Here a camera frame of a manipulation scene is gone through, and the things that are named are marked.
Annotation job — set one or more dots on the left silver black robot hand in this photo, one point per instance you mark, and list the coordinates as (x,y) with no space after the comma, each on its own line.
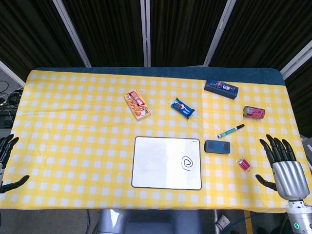
(5,148)

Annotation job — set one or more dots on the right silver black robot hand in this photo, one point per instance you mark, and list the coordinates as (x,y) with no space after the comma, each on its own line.
(288,173)

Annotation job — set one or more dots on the blue whiteboard eraser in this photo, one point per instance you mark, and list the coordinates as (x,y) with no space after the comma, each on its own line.
(217,147)

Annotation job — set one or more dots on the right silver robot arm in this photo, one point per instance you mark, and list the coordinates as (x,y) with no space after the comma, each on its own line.
(299,215)

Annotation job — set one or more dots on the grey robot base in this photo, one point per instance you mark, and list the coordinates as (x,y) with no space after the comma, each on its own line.
(151,221)

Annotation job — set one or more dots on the green marker pen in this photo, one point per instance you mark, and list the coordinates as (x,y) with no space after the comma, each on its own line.
(231,130)

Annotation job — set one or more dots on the small red pink packet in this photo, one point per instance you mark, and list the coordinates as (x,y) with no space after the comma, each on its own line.
(243,164)

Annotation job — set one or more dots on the red soda can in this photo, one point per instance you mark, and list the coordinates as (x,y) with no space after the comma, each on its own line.
(254,112)

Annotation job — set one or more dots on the yellow white checkered tablecloth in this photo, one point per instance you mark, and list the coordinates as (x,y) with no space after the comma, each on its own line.
(97,146)

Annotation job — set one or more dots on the dark blue long box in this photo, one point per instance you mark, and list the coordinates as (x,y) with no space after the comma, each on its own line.
(221,88)

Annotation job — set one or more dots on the blue cookie packet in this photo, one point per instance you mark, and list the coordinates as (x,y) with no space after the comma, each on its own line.
(182,108)

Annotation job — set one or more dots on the orange yellow snack box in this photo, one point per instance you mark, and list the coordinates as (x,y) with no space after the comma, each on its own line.
(137,105)

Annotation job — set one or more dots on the white partition frame post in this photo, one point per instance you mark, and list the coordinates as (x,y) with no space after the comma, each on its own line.
(296,57)
(146,33)
(11,74)
(218,33)
(72,33)

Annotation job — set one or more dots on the white whiteboard with black frame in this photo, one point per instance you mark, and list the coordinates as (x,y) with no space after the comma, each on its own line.
(167,162)

